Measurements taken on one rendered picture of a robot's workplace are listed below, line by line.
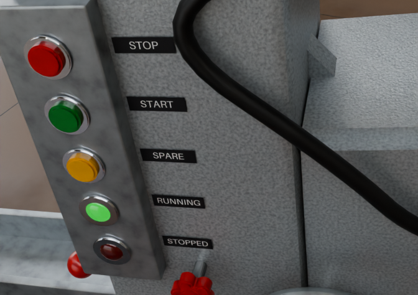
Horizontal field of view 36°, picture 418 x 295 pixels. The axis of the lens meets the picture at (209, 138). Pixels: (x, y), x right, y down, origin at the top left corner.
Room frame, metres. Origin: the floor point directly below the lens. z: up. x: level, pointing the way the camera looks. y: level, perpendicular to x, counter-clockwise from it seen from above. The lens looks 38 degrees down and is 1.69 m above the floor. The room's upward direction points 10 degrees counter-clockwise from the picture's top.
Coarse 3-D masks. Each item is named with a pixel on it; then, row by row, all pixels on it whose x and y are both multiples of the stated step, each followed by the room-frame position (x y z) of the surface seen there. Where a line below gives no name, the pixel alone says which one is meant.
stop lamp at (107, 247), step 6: (102, 246) 0.40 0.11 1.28; (108, 246) 0.40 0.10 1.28; (114, 246) 0.40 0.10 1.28; (102, 252) 0.40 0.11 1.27; (108, 252) 0.40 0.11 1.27; (114, 252) 0.40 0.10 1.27; (120, 252) 0.40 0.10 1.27; (108, 258) 0.40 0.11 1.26; (114, 258) 0.40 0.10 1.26; (120, 258) 0.40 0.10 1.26
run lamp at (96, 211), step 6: (90, 204) 0.40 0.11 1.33; (96, 204) 0.40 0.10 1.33; (90, 210) 0.40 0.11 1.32; (96, 210) 0.40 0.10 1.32; (102, 210) 0.40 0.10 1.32; (108, 210) 0.40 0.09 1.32; (90, 216) 0.40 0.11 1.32; (96, 216) 0.40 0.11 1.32; (102, 216) 0.40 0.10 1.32; (108, 216) 0.40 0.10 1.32
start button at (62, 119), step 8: (56, 104) 0.40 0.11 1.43; (64, 104) 0.40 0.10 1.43; (56, 112) 0.40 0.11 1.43; (64, 112) 0.40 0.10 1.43; (72, 112) 0.40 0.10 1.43; (56, 120) 0.40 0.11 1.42; (64, 120) 0.40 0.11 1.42; (72, 120) 0.40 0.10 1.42; (80, 120) 0.40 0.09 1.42; (64, 128) 0.40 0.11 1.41; (72, 128) 0.40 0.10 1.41
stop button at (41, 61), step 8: (32, 48) 0.40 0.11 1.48; (40, 48) 0.40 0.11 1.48; (48, 48) 0.40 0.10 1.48; (32, 56) 0.40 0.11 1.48; (40, 56) 0.40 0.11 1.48; (48, 56) 0.40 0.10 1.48; (56, 56) 0.40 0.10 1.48; (32, 64) 0.40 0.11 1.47; (40, 64) 0.40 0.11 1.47; (48, 64) 0.40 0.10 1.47; (56, 64) 0.39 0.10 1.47; (40, 72) 0.40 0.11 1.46; (48, 72) 0.40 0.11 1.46; (56, 72) 0.40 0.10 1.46
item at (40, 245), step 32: (0, 224) 0.66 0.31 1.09; (32, 224) 0.64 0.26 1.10; (64, 224) 0.63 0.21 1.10; (0, 256) 0.62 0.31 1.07; (32, 256) 0.61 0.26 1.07; (64, 256) 0.60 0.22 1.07; (0, 288) 0.54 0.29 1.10; (32, 288) 0.52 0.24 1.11; (64, 288) 0.51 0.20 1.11; (96, 288) 0.50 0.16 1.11
